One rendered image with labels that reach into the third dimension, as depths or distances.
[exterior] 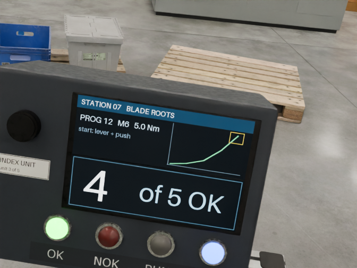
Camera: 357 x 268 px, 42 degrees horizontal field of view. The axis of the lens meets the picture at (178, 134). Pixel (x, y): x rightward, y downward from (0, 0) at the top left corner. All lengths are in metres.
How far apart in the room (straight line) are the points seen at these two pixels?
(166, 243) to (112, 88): 0.15
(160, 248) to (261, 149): 0.13
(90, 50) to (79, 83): 2.97
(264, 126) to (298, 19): 6.26
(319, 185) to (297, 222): 0.45
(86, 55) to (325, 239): 2.03
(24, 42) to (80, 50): 0.71
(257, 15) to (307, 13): 0.69
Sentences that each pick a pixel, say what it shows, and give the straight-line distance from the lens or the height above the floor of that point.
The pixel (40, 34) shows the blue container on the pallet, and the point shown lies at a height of 0.29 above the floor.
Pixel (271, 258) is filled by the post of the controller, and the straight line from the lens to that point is 0.56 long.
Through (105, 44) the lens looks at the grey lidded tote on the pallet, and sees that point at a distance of 3.36.
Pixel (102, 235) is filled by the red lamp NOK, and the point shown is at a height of 1.12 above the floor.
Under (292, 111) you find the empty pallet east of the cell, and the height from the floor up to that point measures 0.08.
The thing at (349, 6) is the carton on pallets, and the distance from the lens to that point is 9.02.
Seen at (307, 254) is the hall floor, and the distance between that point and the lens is 2.33.
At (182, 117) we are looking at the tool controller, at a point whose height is 1.24.
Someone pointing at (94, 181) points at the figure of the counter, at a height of 1.17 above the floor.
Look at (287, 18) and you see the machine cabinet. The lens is 6.61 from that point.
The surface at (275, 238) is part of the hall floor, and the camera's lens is 2.35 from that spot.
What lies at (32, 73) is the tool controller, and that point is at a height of 1.25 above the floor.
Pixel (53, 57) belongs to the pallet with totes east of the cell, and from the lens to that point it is 3.90.
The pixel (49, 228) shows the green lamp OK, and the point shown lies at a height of 1.12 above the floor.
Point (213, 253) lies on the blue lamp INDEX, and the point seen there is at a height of 1.12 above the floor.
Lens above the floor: 1.41
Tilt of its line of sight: 27 degrees down
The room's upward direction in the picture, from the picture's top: 8 degrees clockwise
